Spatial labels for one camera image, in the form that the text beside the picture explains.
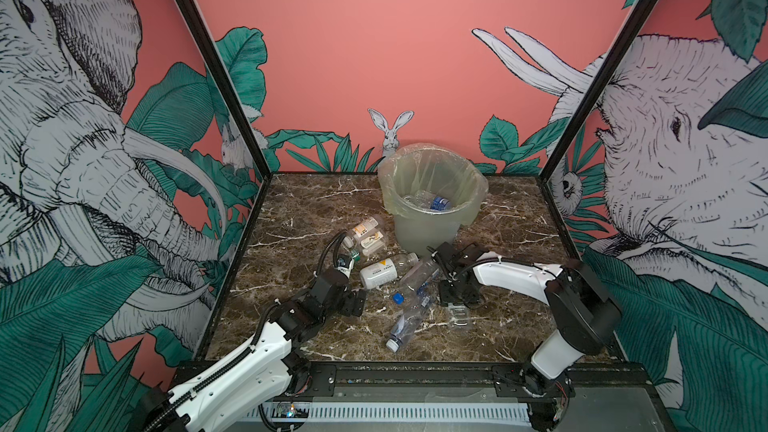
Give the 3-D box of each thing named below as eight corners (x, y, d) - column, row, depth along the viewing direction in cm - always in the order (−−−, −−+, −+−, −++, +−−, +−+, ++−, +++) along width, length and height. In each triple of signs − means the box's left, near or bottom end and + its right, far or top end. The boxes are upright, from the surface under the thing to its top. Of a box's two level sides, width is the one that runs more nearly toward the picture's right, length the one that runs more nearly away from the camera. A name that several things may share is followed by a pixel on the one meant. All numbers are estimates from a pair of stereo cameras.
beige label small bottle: (367, 260, 98) (366, 251, 93) (361, 250, 100) (359, 241, 96) (386, 250, 100) (386, 240, 96) (380, 240, 103) (380, 231, 98)
